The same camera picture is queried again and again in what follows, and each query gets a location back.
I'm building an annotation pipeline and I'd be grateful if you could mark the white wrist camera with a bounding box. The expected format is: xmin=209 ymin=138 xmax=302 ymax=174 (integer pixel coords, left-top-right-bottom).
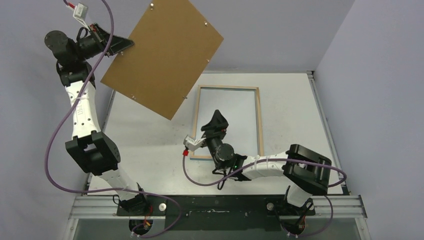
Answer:
xmin=182 ymin=135 xmax=206 ymax=158
xmin=72 ymin=2 xmax=90 ymax=30

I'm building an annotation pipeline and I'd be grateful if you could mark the hot air balloon photo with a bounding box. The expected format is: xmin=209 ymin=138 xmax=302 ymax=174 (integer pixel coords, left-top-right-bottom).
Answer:
xmin=194 ymin=88 xmax=260 ymax=157

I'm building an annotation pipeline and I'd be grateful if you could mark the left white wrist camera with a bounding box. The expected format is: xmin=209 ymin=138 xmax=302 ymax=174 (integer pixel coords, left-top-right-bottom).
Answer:
xmin=72 ymin=2 xmax=90 ymax=30

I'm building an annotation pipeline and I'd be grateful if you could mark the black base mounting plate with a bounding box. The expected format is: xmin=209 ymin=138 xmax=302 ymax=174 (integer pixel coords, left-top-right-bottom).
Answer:
xmin=116 ymin=194 xmax=316 ymax=231

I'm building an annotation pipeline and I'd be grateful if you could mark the aluminium rail front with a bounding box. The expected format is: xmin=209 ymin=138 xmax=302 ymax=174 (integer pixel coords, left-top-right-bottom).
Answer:
xmin=69 ymin=195 xmax=368 ymax=219

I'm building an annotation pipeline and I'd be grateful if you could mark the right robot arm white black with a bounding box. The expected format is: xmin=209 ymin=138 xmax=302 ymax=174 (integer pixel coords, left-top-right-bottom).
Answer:
xmin=201 ymin=110 xmax=332 ymax=215

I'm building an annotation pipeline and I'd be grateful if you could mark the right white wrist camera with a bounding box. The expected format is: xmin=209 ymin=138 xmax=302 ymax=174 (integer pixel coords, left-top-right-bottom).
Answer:
xmin=182 ymin=135 xmax=206 ymax=158

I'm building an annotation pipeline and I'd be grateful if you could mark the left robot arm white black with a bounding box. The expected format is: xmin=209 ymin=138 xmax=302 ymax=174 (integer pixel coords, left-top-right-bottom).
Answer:
xmin=44 ymin=23 xmax=149 ymax=216

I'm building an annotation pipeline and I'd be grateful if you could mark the brown cardboard backing board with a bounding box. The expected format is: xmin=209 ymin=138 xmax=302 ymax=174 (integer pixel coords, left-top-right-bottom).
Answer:
xmin=101 ymin=0 xmax=224 ymax=120

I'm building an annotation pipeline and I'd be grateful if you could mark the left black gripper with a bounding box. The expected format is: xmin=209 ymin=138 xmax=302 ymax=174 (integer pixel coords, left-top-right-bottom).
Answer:
xmin=75 ymin=23 xmax=135 ymax=62

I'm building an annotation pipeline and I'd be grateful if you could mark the blue wooden picture frame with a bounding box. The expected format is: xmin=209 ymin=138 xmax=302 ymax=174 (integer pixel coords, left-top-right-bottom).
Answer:
xmin=189 ymin=84 xmax=265 ymax=161

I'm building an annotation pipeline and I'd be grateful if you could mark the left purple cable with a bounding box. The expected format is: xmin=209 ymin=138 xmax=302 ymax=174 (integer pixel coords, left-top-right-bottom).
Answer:
xmin=43 ymin=0 xmax=184 ymax=239

